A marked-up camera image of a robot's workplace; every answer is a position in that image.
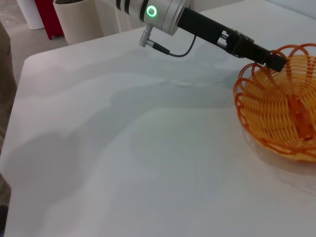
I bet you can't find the white ribbed panel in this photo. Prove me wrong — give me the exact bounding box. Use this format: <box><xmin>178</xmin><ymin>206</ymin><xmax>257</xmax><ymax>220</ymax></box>
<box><xmin>95</xmin><ymin>0</ymin><xmax>145</xmax><ymax>35</ymax></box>

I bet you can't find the red stand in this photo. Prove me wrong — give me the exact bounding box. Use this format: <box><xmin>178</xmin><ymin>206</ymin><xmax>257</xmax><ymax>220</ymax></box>
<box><xmin>34</xmin><ymin>0</ymin><xmax>65</xmax><ymax>40</ymax></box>

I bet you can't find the left arm connector cable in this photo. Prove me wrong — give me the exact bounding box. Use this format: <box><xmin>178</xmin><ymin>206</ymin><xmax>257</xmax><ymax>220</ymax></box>
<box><xmin>138</xmin><ymin>24</ymin><xmax>198</xmax><ymax>58</ymax></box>

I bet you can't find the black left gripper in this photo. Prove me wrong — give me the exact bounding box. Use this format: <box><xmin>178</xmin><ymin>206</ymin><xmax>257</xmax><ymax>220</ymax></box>
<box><xmin>177</xmin><ymin>7</ymin><xmax>287</xmax><ymax>73</ymax></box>

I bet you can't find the orange woven plastic basket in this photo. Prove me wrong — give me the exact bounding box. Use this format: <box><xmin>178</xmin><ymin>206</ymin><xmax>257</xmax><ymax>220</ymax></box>
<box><xmin>233</xmin><ymin>43</ymin><xmax>316</xmax><ymax>164</ymax></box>

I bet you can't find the beige cylindrical bin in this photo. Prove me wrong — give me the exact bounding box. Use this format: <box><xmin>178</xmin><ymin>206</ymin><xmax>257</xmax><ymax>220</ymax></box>
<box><xmin>52</xmin><ymin>0</ymin><xmax>105</xmax><ymax>45</ymax></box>

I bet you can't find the white cylindrical bin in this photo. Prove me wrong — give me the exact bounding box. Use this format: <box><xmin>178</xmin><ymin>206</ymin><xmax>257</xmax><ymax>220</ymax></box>
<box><xmin>16</xmin><ymin>0</ymin><xmax>45</xmax><ymax>31</ymax></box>

